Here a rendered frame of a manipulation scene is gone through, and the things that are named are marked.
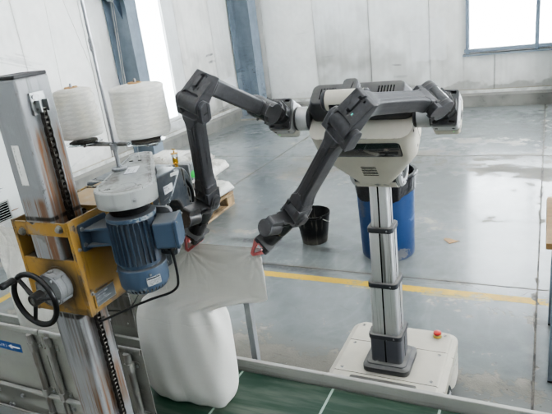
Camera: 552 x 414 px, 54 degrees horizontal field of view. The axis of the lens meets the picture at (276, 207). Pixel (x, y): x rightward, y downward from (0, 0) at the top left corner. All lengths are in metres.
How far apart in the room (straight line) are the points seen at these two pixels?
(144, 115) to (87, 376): 0.88
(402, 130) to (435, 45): 7.75
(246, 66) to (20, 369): 8.54
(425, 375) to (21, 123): 1.90
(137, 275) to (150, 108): 0.49
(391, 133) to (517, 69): 7.70
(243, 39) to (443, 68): 3.61
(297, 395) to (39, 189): 1.28
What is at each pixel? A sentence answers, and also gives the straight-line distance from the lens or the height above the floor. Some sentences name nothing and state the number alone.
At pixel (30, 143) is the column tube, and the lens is 1.68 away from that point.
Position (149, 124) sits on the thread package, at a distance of 1.66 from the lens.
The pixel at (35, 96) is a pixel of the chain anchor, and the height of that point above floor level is 1.70.
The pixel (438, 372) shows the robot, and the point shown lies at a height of 0.26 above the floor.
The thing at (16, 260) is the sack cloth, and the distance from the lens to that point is 2.72.
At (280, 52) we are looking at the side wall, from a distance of 10.51.
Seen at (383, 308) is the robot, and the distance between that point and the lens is 2.46.
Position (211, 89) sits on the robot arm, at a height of 1.64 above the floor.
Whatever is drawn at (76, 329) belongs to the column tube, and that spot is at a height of 0.97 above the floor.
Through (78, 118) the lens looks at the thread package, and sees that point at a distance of 1.84.
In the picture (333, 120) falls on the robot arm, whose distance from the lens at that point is 1.50.
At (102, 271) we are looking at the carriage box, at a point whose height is 1.14.
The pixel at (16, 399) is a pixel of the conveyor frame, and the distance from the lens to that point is 2.88.
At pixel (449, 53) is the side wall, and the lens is 9.65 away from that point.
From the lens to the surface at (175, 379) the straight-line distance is 2.34.
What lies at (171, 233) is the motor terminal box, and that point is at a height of 1.27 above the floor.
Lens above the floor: 1.83
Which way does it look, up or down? 19 degrees down
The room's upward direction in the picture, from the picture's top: 7 degrees counter-clockwise
